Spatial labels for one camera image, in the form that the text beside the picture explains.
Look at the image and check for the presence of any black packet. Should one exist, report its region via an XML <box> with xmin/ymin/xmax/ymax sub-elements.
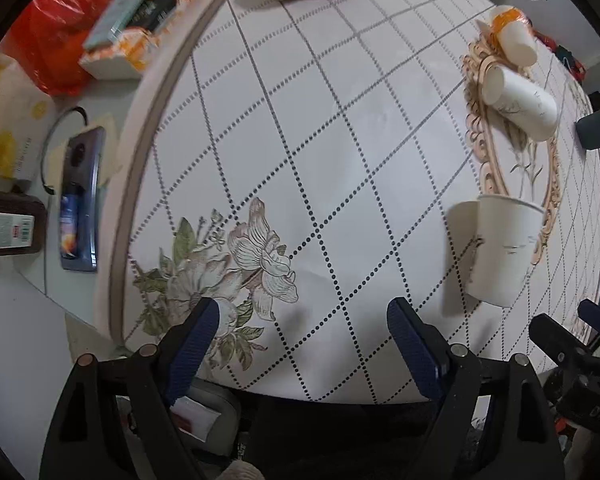
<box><xmin>129</xmin><ymin>0</ymin><xmax>179</xmax><ymax>32</ymax></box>

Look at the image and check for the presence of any orange and white paper cup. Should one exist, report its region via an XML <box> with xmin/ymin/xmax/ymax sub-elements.
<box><xmin>487</xmin><ymin>5</ymin><xmax>538</xmax><ymax>68</ymax></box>

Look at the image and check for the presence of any orange and white tissue box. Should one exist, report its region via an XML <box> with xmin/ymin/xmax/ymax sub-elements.
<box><xmin>78</xmin><ymin>0</ymin><xmax>197</xmax><ymax>80</ymax></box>

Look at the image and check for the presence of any blue smartphone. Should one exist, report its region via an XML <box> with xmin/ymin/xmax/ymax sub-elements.
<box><xmin>59</xmin><ymin>127</ymin><xmax>106</xmax><ymax>273</ymax></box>

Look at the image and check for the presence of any dark green cup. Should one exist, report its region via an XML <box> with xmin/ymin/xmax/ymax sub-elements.
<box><xmin>575</xmin><ymin>107</ymin><xmax>600</xmax><ymax>151</ymax></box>

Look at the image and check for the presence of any teal box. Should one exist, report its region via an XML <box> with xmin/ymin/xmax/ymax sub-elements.
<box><xmin>82</xmin><ymin>0</ymin><xmax>156</xmax><ymax>52</ymax></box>

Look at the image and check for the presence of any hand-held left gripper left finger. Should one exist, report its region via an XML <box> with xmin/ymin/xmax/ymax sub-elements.
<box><xmin>41</xmin><ymin>297</ymin><xmax>221</xmax><ymax>480</ymax></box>

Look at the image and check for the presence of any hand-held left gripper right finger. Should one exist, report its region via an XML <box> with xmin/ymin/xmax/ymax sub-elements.
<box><xmin>387</xmin><ymin>297</ymin><xmax>567</xmax><ymax>480</ymax></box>

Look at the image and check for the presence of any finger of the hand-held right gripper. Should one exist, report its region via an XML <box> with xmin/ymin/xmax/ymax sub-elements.
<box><xmin>577</xmin><ymin>299</ymin><xmax>600</xmax><ymax>342</ymax></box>
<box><xmin>528</xmin><ymin>313</ymin><xmax>593</xmax><ymax>363</ymax></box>

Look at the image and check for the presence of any red plastic bag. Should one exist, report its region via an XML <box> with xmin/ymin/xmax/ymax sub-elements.
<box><xmin>2</xmin><ymin>0</ymin><xmax>153</xmax><ymax>97</ymax></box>

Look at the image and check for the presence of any floral checked tablecloth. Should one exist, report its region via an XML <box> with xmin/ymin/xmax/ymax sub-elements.
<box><xmin>94</xmin><ymin>0</ymin><xmax>600</xmax><ymax>406</ymax></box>

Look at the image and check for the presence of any black cable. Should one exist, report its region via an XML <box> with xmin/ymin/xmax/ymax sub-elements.
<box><xmin>40</xmin><ymin>106</ymin><xmax>89</xmax><ymax>196</ymax></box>

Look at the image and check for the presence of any yellow and white packet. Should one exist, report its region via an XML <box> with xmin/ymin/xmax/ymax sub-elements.
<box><xmin>0</xmin><ymin>54</ymin><xmax>55</xmax><ymax>192</ymax></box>

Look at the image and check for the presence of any brown tray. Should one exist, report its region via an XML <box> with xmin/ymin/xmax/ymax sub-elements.
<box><xmin>0</xmin><ymin>189</ymin><xmax>48</xmax><ymax>258</ymax></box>

